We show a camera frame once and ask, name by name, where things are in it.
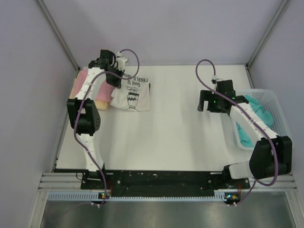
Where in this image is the white and green t shirt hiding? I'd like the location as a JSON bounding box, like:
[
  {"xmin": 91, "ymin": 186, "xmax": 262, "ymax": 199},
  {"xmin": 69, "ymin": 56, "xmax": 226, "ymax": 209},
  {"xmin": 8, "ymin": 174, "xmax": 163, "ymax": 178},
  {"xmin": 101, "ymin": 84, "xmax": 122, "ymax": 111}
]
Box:
[{"xmin": 110, "ymin": 74, "xmax": 151, "ymax": 112}]

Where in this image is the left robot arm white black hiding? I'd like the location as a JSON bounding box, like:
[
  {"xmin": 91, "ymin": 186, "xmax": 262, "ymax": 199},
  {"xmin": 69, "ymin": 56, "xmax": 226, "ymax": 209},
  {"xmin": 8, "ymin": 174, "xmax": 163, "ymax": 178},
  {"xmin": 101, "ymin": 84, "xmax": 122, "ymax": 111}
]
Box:
[{"xmin": 67, "ymin": 50, "xmax": 128, "ymax": 172}]

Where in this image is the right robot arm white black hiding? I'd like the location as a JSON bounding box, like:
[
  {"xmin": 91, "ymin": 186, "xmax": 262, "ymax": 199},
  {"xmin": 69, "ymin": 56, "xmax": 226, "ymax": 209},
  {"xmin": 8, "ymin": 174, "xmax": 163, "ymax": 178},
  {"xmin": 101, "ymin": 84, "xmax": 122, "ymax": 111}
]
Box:
[{"xmin": 198, "ymin": 80, "xmax": 293, "ymax": 188}]

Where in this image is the folded pink t shirt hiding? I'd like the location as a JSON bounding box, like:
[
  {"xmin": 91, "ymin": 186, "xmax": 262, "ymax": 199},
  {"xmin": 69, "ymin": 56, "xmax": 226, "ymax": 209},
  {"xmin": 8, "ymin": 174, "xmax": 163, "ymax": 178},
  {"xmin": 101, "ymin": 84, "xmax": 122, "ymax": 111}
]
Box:
[{"xmin": 70, "ymin": 69, "xmax": 114, "ymax": 103}]

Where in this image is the folded beige t shirt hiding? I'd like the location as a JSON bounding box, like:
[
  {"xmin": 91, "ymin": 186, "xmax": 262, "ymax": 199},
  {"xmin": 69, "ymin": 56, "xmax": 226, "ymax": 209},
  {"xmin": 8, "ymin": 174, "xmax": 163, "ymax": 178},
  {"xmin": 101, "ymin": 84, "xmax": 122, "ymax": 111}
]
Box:
[{"xmin": 69, "ymin": 79, "xmax": 110, "ymax": 110}]

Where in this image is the teal t shirt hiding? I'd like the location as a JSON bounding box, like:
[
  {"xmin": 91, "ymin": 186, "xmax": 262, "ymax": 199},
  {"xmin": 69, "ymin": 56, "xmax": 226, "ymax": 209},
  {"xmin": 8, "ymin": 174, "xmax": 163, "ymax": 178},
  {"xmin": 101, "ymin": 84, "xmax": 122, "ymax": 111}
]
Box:
[{"xmin": 236, "ymin": 95, "xmax": 274, "ymax": 148}]

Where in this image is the white plastic basket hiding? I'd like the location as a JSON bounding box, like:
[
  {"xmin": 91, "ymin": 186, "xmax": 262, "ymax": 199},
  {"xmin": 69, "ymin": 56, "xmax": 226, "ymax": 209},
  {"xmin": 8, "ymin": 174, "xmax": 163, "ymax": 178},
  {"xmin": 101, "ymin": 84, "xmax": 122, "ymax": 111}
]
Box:
[{"xmin": 220, "ymin": 89, "xmax": 292, "ymax": 154}]

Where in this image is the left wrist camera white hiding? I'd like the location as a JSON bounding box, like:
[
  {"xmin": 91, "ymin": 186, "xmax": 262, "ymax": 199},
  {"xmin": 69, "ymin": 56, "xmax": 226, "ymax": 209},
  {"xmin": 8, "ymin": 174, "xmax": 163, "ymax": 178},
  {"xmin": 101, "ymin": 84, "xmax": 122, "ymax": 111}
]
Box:
[{"xmin": 116, "ymin": 52, "xmax": 129, "ymax": 71}]

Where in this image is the left aluminium frame post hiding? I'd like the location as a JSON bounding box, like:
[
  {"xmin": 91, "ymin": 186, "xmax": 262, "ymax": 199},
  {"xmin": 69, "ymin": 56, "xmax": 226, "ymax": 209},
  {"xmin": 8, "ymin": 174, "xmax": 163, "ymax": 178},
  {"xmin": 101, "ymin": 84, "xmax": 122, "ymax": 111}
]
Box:
[{"xmin": 35, "ymin": 0, "xmax": 80, "ymax": 71}]

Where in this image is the aluminium frame post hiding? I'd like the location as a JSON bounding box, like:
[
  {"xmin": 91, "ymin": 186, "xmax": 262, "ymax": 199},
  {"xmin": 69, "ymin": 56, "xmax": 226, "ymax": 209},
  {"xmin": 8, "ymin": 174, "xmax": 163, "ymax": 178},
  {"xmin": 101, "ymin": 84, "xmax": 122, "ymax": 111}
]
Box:
[
  {"xmin": 245, "ymin": 0, "xmax": 291, "ymax": 68},
  {"xmin": 35, "ymin": 0, "xmax": 80, "ymax": 71}
]

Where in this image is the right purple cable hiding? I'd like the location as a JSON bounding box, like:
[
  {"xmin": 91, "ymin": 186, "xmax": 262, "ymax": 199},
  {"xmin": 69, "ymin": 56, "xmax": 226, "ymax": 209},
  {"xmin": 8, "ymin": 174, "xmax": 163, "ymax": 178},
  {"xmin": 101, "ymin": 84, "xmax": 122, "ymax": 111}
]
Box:
[{"xmin": 195, "ymin": 59, "xmax": 280, "ymax": 207}]

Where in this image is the right aluminium frame post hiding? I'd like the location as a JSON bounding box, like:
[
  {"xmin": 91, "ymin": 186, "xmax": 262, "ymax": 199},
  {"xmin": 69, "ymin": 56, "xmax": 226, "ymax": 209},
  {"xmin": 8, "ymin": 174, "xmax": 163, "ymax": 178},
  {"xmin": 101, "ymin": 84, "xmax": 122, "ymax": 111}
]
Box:
[{"xmin": 245, "ymin": 0, "xmax": 291, "ymax": 68}]

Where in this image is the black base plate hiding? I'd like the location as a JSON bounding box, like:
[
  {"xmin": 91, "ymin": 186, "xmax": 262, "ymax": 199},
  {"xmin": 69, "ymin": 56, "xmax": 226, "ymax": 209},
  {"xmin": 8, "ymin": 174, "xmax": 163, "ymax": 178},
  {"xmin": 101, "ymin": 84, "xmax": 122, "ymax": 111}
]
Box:
[{"xmin": 81, "ymin": 170, "xmax": 250, "ymax": 198}]

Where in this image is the grey cable duct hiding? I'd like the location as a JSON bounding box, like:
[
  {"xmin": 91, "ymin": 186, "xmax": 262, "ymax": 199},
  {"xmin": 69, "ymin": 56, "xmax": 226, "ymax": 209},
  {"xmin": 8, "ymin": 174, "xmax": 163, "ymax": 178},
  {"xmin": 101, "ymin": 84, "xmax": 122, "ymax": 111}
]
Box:
[{"xmin": 47, "ymin": 191, "xmax": 238, "ymax": 202}]

